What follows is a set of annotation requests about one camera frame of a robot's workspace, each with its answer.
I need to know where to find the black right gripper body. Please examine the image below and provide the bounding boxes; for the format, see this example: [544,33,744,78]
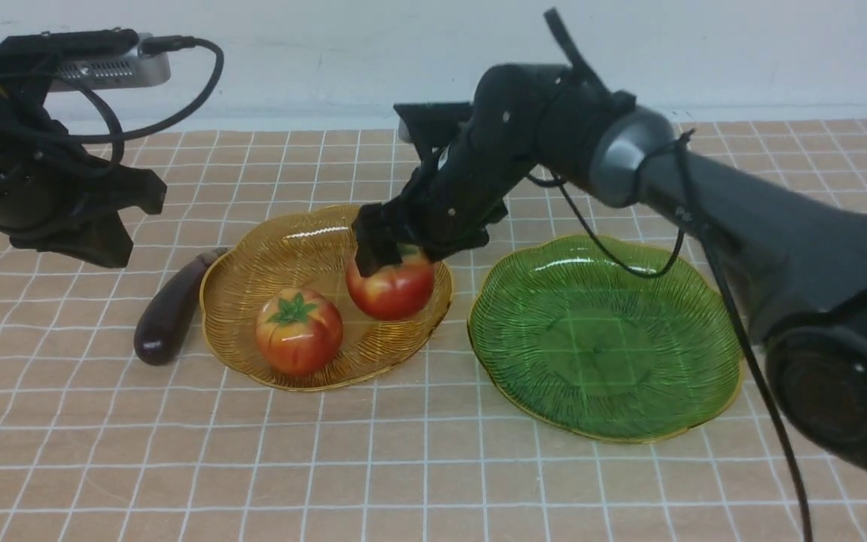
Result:
[373,127,510,260]

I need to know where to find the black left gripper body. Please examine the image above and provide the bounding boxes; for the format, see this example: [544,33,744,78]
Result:
[0,75,166,269]

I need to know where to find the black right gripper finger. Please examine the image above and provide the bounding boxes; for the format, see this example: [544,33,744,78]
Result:
[352,205,403,278]

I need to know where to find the red yellow toy tomato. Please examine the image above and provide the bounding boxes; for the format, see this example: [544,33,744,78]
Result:
[254,288,344,377]

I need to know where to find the dark purple eggplant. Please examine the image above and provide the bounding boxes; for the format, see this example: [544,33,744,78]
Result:
[133,248,228,367]

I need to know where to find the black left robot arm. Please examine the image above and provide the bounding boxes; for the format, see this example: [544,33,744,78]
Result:
[0,65,166,269]

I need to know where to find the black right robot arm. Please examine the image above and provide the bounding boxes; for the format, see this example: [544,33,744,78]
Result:
[354,64,867,470]

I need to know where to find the amber plastic plate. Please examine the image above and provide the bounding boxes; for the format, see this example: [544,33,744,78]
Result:
[199,205,454,391]

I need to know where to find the green plastic plate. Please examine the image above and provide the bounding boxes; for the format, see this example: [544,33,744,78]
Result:
[467,236,744,443]

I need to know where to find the checkered tan tablecloth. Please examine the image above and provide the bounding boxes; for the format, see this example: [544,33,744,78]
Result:
[0,119,867,542]

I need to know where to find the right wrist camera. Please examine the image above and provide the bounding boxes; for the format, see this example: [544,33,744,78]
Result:
[393,102,473,161]

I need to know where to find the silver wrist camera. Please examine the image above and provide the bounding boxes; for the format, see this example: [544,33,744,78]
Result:
[0,29,172,93]

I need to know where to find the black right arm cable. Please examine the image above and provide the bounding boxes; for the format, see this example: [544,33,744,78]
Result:
[528,8,814,542]

